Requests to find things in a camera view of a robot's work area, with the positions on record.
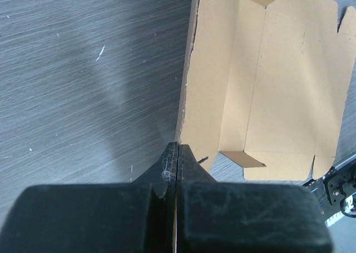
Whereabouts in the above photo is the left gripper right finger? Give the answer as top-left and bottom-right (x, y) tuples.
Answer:
(176, 145), (334, 252)

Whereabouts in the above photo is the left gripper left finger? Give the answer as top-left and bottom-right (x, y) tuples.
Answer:
(1, 142), (178, 252)

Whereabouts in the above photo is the cardboard box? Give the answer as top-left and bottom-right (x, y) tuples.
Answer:
(176, 0), (355, 181)

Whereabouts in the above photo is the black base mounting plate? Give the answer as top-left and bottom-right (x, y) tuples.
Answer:
(303, 153), (355, 221)

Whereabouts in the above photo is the grey slotted cable duct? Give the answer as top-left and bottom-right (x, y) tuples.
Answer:
(325, 212), (344, 227)

